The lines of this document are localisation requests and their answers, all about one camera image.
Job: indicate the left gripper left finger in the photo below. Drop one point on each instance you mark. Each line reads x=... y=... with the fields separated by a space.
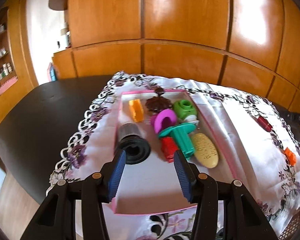
x=55 y=218

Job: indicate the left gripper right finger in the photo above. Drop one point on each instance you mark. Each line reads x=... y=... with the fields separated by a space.
x=243 y=218

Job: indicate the gold oval embossed case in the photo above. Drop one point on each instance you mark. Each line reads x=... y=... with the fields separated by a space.
x=205 y=151

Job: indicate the orange holed cube block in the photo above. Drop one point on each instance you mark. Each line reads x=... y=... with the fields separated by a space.
x=290 y=155

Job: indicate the red plastic block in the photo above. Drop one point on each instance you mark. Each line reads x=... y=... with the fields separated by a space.
x=168 y=148

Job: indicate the teal plastic funnel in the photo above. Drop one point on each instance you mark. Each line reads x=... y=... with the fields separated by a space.
x=180 y=135

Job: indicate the clear cup with dark filter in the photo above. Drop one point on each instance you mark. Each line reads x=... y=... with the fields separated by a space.
x=130 y=140

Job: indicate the magenta plastic funnel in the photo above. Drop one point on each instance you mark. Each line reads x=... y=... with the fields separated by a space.
x=163 y=120

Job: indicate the orange yellow toy block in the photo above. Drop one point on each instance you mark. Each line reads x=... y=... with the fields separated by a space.
x=136 y=110

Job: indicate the dark brown carved lid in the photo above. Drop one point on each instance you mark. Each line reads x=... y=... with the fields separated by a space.
x=157 y=103

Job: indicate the white floral embroidered tablecloth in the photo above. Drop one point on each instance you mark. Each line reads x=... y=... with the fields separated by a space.
x=257 y=155

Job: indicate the red cylindrical tube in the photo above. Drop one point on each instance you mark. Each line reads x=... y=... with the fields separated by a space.
x=264 y=123

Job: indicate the pink white storage box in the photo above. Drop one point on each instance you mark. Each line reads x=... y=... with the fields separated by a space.
x=152 y=186

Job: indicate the wooden wall shelf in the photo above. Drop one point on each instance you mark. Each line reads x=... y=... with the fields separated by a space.
x=8 y=75

